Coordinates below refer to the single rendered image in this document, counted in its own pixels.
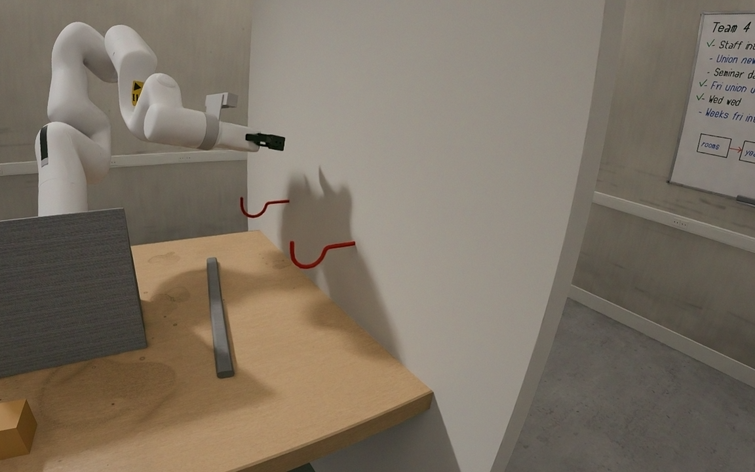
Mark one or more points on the grey wall panel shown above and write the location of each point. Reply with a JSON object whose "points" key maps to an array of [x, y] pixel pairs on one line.
{"points": [[458, 144]]}

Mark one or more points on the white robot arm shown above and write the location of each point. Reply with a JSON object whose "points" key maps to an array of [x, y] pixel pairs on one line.
{"points": [[80, 132]]}

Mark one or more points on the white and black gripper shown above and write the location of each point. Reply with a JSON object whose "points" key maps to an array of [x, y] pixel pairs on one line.
{"points": [[232, 136]]}

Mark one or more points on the tan cube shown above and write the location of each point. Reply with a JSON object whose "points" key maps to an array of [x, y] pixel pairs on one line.
{"points": [[17, 429]]}

